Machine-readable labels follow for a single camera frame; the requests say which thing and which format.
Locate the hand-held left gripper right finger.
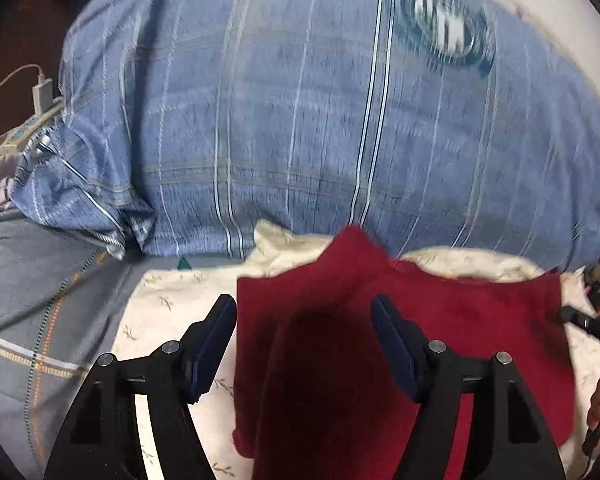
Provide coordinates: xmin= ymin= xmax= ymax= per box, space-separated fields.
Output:
xmin=370 ymin=294 xmax=566 ymax=480

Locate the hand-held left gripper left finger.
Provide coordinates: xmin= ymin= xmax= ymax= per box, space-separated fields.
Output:
xmin=42 ymin=294 xmax=238 ymax=480

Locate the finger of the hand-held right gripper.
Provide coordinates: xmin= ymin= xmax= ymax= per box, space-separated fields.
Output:
xmin=559 ymin=305 xmax=600 ymax=341

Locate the red knit garment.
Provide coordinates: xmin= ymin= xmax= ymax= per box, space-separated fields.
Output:
xmin=231 ymin=225 xmax=576 ymax=480

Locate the cream leaf-print cloth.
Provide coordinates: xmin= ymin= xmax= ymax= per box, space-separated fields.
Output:
xmin=107 ymin=219 xmax=600 ymax=480

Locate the grey striped star bed sheet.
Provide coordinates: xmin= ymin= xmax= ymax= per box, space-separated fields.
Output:
xmin=0 ymin=215 xmax=181 ymax=480

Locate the blue plaid pillow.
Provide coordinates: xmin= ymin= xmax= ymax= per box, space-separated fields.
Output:
xmin=10 ymin=0 xmax=600 ymax=273

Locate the white power strip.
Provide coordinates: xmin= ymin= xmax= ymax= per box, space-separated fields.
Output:
xmin=0 ymin=102 xmax=63 ymax=153

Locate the white charger plug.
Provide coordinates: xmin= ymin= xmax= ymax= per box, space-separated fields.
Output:
xmin=31 ymin=74 xmax=55 ymax=113

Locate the white charger cable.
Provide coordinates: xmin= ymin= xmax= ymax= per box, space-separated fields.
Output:
xmin=0 ymin=63 xmax=43 ymax=106

